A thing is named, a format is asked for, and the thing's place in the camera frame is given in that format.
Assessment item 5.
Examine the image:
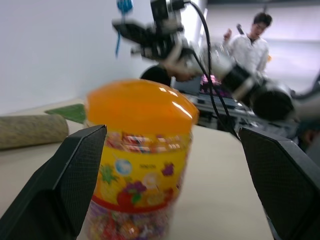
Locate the grey equipment case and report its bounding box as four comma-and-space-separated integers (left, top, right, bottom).
173, 81, 256, 132

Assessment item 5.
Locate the clear plastic lollipop jar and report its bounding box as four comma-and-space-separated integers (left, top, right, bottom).
84, 124, 195, 240

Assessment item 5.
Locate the blue hanging cable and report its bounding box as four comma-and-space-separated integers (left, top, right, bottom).
114, 0, 134, 59

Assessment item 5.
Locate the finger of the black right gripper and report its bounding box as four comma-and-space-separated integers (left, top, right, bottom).
111, 19, 154, 45
130, 44, 151, 58

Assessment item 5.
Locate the bystander in white sweater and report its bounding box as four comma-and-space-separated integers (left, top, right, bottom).
221, 11, 274, 79

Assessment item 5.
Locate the rolled beige mat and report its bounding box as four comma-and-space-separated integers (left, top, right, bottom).
0, 113, 70, 151

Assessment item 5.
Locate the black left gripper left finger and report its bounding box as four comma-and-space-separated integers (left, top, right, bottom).
0, 124, 108, 240

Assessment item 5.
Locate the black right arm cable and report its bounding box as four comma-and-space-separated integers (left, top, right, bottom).
181, 0, 241, 141

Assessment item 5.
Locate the orange plastic jar lid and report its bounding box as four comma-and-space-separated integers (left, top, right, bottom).
85, 78, 200, 138

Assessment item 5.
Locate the laptop with pink screen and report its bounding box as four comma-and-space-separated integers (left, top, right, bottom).
197, 73, 242, 109

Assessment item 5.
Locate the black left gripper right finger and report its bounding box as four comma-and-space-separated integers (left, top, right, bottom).
238, 126, 320, 240

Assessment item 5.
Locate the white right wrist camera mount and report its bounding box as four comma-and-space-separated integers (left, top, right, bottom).
149, 0, 202, 77

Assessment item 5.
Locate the green flat mat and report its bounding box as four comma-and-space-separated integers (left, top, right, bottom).
44, 103, 87, 125

